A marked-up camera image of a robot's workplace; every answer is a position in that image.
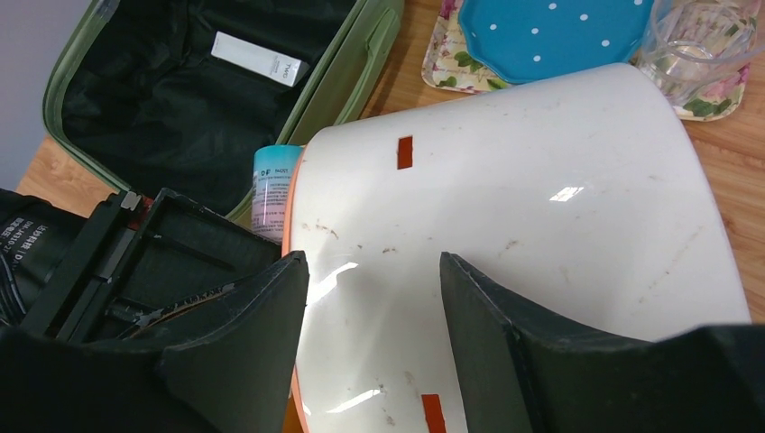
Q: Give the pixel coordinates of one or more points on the blue pink spray bottle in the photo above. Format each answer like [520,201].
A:
[273,168]

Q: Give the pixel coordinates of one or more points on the blue polka dot plate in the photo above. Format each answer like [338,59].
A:
[522,41]

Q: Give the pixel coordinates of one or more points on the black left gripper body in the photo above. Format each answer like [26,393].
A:
[132,262]

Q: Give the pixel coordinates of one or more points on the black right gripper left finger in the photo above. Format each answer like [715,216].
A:
[224,366]

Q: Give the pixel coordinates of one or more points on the green hard-shell suitcase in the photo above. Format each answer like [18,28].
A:
[137,99]

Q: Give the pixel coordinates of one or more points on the white cosmetic box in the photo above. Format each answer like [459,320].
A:
[270,64]

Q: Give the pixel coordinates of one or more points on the clear drinking glass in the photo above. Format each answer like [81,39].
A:
[691,47]

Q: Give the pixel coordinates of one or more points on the white and orange drawer cabinet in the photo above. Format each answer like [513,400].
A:
[582,193]

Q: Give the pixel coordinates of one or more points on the floral placemat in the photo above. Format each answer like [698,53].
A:
[448,65]

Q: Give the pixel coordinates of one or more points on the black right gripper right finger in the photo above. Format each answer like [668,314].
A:
[524,368]

